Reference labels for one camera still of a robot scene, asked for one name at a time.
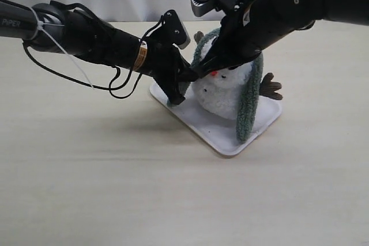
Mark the white zip tie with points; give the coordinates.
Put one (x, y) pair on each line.
(40, 28)

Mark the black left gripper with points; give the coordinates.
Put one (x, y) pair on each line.
(165, 64)

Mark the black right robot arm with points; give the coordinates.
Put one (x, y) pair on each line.
(347, 11)

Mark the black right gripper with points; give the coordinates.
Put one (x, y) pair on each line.
(244, 36)

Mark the green knitted scarf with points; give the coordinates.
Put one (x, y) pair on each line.
(246, 116)

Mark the white plush snowman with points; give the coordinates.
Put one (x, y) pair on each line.
(221, 91)

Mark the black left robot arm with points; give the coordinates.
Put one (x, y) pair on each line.
(74, 30)

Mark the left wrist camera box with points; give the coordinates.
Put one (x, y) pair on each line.
(172, 30)

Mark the white rectangular plastic tray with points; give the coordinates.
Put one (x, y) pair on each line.
(219, 133)

